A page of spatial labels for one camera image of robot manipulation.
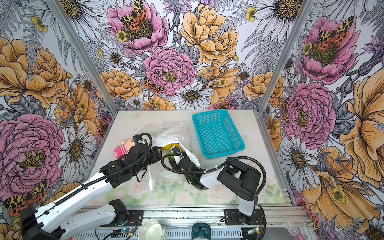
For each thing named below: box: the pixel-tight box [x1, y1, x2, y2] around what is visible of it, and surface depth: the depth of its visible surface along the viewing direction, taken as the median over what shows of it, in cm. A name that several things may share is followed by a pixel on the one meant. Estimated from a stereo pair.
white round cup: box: [138, 220, 166, 240], surface depth 71 cm
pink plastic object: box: [283, 221, 307, 240], surface depth 71 cm
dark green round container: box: [191, 222, 212, 240], surface depth 66 cm
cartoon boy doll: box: [113, 135, 135, 159], surface depth 94 cm
